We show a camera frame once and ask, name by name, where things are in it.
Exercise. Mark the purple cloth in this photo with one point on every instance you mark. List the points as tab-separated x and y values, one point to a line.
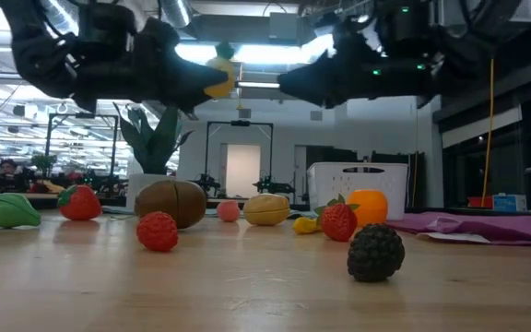
477	228

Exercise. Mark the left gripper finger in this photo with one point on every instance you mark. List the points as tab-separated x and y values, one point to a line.
173	99
187	74

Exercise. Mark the tan toy potato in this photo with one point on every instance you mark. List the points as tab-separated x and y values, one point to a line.
266	209

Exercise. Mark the white perforated plastic basket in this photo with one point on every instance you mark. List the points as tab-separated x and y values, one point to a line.
357	180

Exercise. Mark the plant in white pot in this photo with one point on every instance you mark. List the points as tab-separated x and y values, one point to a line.
152	147

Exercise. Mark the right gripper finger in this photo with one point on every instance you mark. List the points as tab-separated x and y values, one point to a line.
325	69
330	92

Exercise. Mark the black toy blackberry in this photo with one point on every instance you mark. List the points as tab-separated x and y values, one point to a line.
375	252

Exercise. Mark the person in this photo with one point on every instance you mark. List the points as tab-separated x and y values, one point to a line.
7	168

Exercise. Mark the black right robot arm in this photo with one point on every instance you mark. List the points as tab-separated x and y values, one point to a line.
487	32

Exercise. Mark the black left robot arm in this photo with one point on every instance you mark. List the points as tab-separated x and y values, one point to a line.
35	50

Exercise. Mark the red toy strawberry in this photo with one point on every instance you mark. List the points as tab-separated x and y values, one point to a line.
338	222
79	203

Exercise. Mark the black background gantry frame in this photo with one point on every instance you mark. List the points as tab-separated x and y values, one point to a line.
239	123
81	115

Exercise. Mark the pink toy peach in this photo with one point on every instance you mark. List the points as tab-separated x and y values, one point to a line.
227	211

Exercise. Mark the brown toy kiwi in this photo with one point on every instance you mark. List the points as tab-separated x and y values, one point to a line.
173	203

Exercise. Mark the yellow toy banana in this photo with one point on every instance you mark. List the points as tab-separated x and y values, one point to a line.
306	225

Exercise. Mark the green toy cucumber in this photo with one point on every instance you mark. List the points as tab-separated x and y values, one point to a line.
14	211

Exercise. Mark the blue white box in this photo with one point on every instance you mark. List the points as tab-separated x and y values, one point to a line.
510	202

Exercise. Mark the red box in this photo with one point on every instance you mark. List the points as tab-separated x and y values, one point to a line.
480	201

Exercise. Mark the yellow toy corn green husk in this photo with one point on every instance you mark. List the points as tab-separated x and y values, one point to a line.
221	69

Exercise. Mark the red toy raspberry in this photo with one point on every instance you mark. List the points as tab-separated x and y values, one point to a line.
157	231

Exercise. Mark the yellow-orange round toy fruit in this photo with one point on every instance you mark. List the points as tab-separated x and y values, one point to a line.
369	207

